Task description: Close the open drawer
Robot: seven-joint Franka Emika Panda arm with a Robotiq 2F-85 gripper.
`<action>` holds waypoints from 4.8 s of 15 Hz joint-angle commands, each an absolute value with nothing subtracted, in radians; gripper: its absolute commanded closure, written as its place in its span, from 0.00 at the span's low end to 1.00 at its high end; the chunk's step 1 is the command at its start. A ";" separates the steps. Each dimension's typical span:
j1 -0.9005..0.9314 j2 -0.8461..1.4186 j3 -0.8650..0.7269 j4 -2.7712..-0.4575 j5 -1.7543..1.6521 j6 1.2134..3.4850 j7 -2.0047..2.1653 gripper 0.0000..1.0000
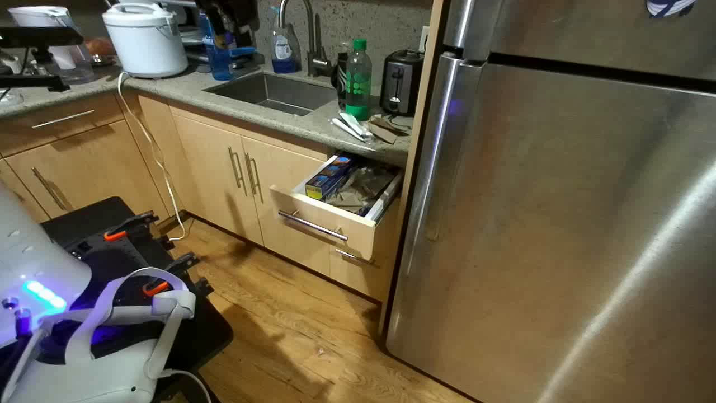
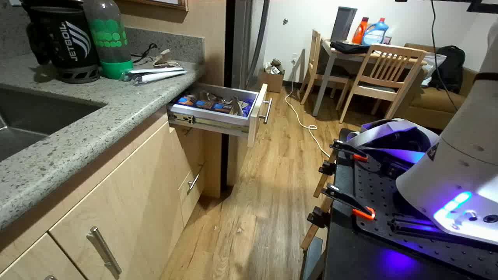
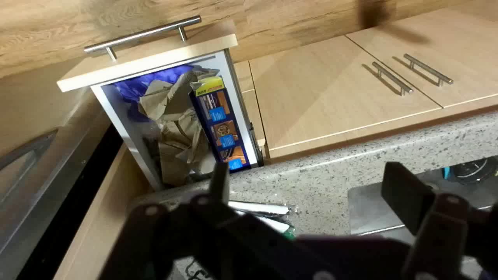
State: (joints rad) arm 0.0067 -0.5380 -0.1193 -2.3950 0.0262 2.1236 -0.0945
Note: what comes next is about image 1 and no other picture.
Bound black metal stand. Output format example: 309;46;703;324
0;26;84;94

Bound dish soap bottle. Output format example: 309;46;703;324
269;7;304;74

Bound large wooden cabinet door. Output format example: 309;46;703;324
2;132;167;223

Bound green soda bottle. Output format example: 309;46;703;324
343;38;374;124

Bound blue and yellow box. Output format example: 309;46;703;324
301;155;354;201

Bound wide wooden drawer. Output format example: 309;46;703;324
0;91;127;157

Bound white VR headset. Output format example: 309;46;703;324
0;265;215;403

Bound stainless steel refrigerator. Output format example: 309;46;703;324
385;0;716;403

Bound white rice cooker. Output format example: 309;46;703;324
101;0;189;82

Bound black toaster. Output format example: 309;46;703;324
377;49;424;117

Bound wooden drawer with metal handle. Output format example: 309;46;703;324
269;153;404;265

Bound clear plastic container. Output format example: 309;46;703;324
44;42;98;86

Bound white power cable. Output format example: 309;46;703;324
113;69;192;244

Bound short wooden drawer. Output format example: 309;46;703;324
326;238;393;304

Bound steel kitchen sink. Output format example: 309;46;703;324
204;69;338;118

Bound black clamp with orange tip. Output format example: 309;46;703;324
140;251;215;300
87;211;162;244

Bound clear plastic bags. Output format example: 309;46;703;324
326;164;398;219

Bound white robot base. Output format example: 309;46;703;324
0;181;93;350

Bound brown handled utensil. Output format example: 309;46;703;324
366;112;412;145

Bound white bowl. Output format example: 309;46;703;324
6;5;76;31

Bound chrome faucet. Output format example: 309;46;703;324
276;0;333;77

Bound blue white fridge magnet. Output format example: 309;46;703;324
645;0;699;21

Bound silver utensil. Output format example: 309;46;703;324
330;110;375;145

